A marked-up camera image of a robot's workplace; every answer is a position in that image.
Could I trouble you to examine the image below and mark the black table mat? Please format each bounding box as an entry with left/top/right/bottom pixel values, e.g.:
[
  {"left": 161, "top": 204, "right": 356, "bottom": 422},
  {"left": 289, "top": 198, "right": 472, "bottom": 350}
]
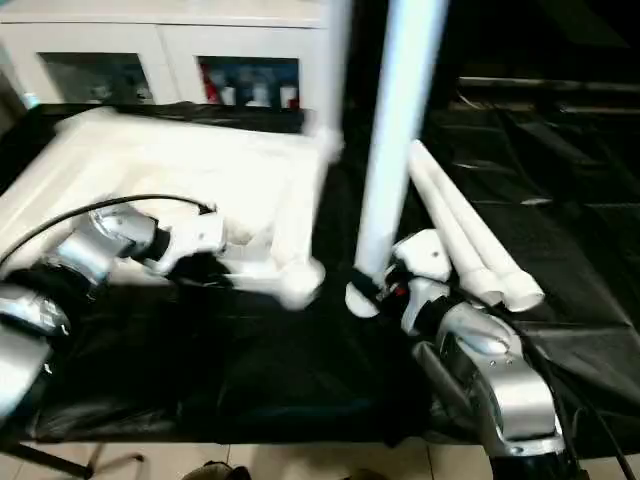
[{"left": 0, "top": 98, "right": 640, "bottom": 449}]

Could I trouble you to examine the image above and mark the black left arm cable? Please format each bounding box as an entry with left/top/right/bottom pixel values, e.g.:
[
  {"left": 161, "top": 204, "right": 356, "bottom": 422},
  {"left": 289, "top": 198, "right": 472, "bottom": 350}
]
[{"left": 0, "top": 194, "right": 219, "bottom": 273}]

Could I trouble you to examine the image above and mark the black metal table frame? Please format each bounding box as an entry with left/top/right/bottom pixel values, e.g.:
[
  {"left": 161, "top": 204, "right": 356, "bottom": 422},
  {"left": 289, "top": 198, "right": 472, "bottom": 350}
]
[{"left": 0, "top": 438, "right": 146, "bottom": 479}]

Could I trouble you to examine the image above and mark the white glass door cabinet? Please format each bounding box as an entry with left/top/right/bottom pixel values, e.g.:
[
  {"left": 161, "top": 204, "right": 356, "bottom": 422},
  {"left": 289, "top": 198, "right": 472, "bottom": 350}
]
[{"left": 0, "top": 0, "right": 333, "bottom": 111}]

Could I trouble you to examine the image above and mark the white plastic table leg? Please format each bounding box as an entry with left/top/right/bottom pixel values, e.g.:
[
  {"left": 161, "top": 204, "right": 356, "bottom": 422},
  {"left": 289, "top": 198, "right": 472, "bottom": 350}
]
[
  {"left": 312, "top": 0, "right": 354, "bottom": 156},
  {"left": 404, "top": 139, "right": 507, "bottom": 307},
  {"left": 344, "top": 0, "right": 452, "bottom": 320},
  {"left": 415, "top": 145, "right": 547, "bottom": 314}
]

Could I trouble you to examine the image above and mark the white plastic table top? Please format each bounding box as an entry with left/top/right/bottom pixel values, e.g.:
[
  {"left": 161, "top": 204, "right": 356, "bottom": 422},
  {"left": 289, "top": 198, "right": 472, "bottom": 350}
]
[{"left": 0, "top": 104, "right": 347, "bottom": 311}]

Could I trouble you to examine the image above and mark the black left robot foot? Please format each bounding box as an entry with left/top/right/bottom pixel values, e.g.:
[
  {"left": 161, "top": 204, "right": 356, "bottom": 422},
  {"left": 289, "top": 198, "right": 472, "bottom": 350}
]
[{"left": 183, "top": 460, "right": 253, "bottom": 480}]

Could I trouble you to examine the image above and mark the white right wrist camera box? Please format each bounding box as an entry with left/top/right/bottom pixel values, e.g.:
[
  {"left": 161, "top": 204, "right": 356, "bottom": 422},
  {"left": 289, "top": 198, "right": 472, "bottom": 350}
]
[{"left": 384, "top": 228, "right": 453, "bottom": 338}]

